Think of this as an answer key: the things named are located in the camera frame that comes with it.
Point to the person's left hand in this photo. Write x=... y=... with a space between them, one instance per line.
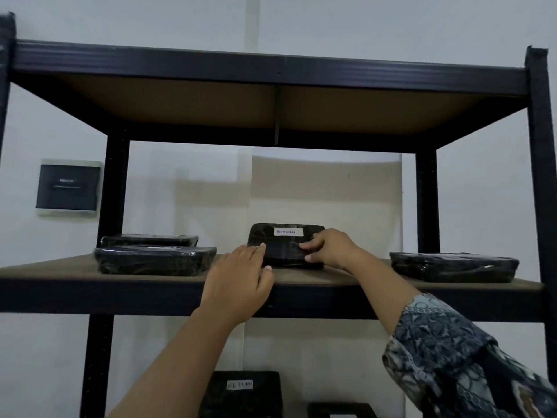
x=237 y=282

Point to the person's right hand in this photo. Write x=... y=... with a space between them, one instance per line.
x=337 y=250

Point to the person's left thumb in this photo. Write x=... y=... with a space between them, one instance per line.
x=266 y=277

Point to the person's right thumb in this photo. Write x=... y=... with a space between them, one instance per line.
x=315 y=258

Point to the person's left forearm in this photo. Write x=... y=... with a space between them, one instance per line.
x=174 y=365

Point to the person's right forearm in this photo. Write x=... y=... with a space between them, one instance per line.
x=383 y=287

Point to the black wrapped flat package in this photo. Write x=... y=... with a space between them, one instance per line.
x=341 y=410
x=148 y=240
x=452 y=267
x=152 y=261

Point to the black textured package white label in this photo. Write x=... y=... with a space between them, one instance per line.
x=243 y=400

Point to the blue patterned sleeve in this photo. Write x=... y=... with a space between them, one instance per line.
x=461 y=365

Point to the brown particle shelf board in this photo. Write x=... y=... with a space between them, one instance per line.
x=56 y=266
x=182 y=104

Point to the black metal shelving rack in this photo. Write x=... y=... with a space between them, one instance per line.
x=261 y=70

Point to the black wall panel box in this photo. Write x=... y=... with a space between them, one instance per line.
x=67 y=187

